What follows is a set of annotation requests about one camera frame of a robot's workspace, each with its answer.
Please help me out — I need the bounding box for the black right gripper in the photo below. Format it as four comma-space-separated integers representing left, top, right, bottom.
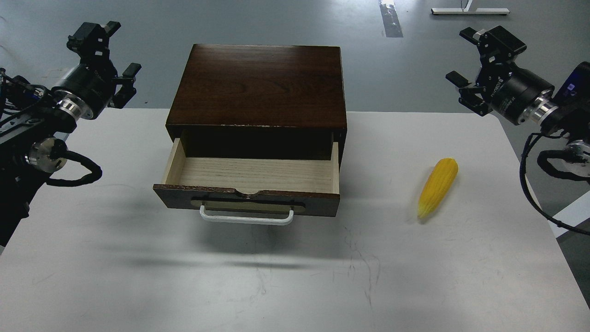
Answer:
445, 25, 555, 125

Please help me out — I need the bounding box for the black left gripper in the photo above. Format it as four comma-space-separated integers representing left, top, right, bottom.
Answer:
51, 21, 142, 120

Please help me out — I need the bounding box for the yellow corn cob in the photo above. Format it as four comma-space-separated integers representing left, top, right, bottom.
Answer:
417, 158, 459, 219

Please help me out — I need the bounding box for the wooden drawer with white handle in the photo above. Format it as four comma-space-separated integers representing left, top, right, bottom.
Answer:
153, 138, 343, 225

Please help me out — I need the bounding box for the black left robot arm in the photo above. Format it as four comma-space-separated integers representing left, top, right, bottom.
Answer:
0, 21, 141, 248

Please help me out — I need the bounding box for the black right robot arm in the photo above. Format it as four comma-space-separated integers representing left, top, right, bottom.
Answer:
445, 26, 590, 235

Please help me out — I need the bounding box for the dark wooden drawer cabinet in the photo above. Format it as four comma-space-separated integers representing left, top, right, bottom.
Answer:
165, 44, 347, 160

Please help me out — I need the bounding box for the white table leg base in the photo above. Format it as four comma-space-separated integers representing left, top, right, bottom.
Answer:
431, 0, 511, 16

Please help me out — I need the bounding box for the grey floor tape strip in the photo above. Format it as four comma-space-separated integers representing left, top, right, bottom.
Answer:
378, 0, 404, 38

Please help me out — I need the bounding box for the white furniture part at right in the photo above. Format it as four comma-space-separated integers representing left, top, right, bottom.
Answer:
553, 191, 590, 227

